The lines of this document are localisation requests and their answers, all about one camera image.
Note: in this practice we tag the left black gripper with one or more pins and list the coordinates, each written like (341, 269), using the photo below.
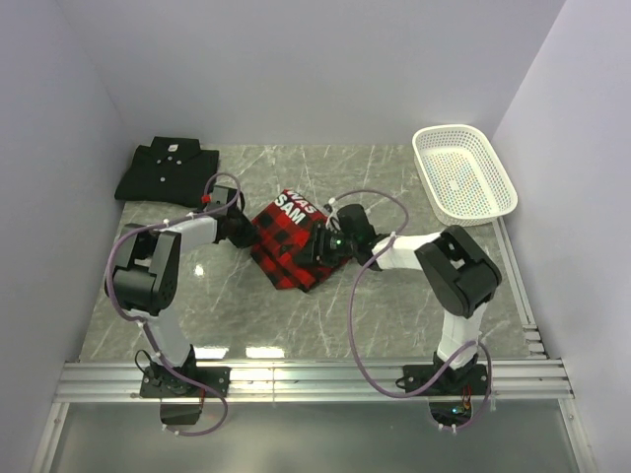
(250, 232)

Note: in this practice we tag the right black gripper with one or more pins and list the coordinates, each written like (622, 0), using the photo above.
(320, 253)

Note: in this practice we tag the red black plaid shirt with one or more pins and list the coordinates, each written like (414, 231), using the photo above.
(284, 227)

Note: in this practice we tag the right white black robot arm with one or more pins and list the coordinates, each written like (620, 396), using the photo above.
(463, 278)

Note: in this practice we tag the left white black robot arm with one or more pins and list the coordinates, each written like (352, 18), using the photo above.
(142, 271)

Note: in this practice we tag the folded black button shirt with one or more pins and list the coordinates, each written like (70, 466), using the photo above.
(169, 170)

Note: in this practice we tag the white plastic mesh basket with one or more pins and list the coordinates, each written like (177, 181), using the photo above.
(462, 176)

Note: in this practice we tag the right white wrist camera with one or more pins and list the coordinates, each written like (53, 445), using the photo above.
(332, 209)

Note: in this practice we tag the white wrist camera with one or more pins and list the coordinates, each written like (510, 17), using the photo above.
(332, 209)
(216, 198)

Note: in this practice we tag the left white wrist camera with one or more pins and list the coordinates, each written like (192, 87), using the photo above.
(216, 198)

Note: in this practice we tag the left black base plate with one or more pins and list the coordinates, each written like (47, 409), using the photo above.
(158, 382)

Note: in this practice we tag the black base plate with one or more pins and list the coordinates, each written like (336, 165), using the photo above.
(158, 382)
(474, 380)

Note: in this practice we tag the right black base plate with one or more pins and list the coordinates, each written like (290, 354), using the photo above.
(474, 380)

